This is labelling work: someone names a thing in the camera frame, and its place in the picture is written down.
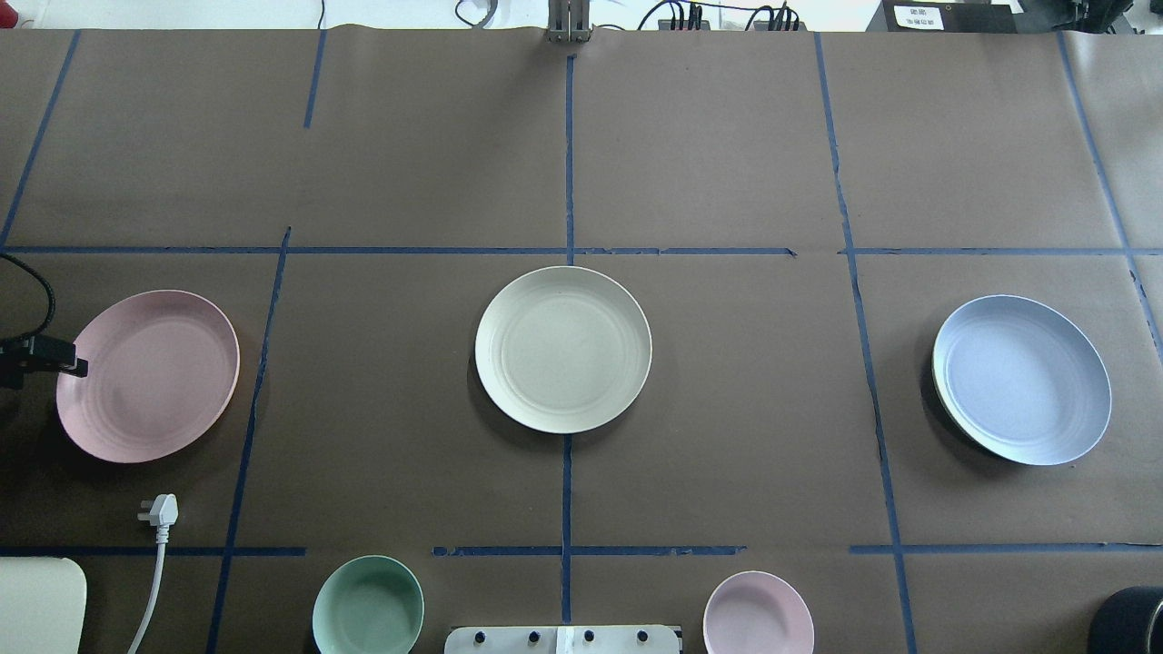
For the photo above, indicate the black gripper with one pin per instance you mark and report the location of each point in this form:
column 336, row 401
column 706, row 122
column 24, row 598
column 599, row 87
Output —
column 56, row 356

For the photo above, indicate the pink plate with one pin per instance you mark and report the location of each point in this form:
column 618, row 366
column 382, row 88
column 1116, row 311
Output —
column 162, row 367

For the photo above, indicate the green bowl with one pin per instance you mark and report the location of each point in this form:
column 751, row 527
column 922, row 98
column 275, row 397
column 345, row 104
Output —
column 371, row 604

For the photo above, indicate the cream plate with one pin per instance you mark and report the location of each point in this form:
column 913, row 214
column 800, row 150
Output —
column 563, row 349

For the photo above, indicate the pink bowl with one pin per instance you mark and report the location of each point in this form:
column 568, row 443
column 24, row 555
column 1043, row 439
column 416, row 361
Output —
column 757, row 612

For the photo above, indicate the black box with label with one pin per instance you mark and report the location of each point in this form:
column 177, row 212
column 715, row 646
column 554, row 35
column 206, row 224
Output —
column 957, row 17

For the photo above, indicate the blue plate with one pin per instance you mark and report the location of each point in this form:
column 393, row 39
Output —
column 1022, row 380

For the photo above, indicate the dark blue saucepan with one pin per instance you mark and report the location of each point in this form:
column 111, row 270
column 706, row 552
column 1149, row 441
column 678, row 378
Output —
column 1129, row 621

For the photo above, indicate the aluminium frame post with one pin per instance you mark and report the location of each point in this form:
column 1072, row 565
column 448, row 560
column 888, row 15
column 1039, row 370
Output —
column 568, row 21

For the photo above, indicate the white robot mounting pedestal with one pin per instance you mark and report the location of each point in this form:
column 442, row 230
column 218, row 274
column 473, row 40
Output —
column 646, row 638

